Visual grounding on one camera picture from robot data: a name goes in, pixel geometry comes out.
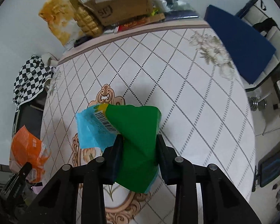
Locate green cyan snack bag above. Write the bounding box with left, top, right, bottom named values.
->
left=76, top=103, right=162, bottom=193

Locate orange snack bag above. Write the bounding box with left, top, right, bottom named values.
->
left=9, top=126, right=51, bottom=183

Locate dark folding chair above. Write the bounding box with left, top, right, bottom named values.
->
left=11, top=91, right=47, bottom=139

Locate black blue exercise board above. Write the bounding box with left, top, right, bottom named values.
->
left=252, top=149, right=280, bottom=192

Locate patterned diamond tablecloth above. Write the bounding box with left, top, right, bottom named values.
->
left=39, top=19, right=256, bottom=224

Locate metal dumbbell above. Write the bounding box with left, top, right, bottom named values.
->
left=248, top=97, right=267, bottom=111

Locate checkered black white cloth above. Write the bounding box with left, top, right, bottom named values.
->
left=13, top=55, right=54, bottom=111

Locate golden bottle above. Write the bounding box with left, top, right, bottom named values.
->
left=70, top=0, right=103, bottom=38

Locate yellow snack bag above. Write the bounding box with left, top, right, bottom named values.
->
left=38, top=0, right=84, bottom=50

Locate brown cardboard box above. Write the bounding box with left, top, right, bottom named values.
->
left=83, top=0, right=153, bottom=26

